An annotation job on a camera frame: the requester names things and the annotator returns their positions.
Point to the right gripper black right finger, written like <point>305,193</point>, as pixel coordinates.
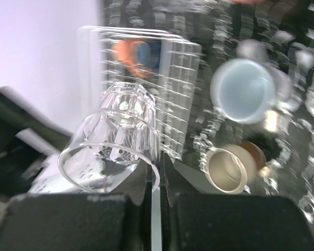
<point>196,221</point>

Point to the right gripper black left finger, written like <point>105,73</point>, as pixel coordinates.
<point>119,220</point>

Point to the clear glass tumbler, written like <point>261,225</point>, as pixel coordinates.
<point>111,142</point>

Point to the dark blue glass mug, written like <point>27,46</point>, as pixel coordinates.
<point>148,53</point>

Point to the salmon ceramic mug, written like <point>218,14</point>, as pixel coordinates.
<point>123,51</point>

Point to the small clear faceted glass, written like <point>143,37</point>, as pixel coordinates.
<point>252,50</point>

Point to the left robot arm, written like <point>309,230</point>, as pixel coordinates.
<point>22,162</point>

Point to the steel metal cup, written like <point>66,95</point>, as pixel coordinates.
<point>232,167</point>

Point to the light blue plastic cup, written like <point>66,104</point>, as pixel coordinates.
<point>242,90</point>

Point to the pink plastic cup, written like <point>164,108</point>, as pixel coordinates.
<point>247,1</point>

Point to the white wire dish rack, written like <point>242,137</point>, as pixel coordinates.
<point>172,85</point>

